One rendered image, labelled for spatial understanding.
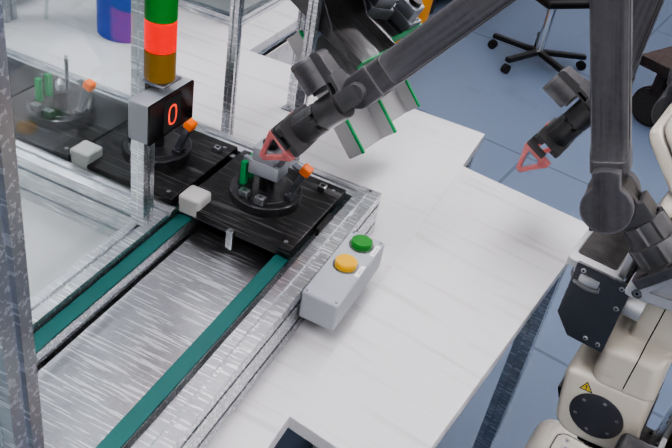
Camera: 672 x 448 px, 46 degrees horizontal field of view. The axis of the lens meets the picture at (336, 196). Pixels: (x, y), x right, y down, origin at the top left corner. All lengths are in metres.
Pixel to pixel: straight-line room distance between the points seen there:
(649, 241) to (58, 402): 0.89
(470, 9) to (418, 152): 0.81
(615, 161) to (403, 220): 0.64
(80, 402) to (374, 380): 0.48
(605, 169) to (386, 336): 0.50
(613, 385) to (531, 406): 1.07
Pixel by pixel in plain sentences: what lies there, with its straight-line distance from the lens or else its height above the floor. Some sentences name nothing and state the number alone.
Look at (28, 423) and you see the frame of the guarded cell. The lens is 0.71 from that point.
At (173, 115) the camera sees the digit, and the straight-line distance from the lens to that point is 1.32.
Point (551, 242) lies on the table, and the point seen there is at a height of 0.86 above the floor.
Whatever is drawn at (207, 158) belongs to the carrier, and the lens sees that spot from 1.63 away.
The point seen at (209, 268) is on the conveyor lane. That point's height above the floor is 0.92.
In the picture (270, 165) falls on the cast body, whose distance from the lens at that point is 1.47.
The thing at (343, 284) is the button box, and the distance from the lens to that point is 1.38.
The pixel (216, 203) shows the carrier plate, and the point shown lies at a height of 0.97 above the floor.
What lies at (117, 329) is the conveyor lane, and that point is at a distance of 1.33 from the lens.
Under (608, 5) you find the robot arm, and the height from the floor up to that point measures 1.51.
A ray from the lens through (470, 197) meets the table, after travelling 1.87.
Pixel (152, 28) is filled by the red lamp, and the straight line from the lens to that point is 1.24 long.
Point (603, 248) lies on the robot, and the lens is 1.52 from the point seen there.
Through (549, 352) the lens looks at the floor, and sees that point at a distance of 2.85.
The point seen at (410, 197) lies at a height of 0.86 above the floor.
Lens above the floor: 1.86
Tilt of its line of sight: 34 degrees down
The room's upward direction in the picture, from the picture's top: 10 degrees clockwise
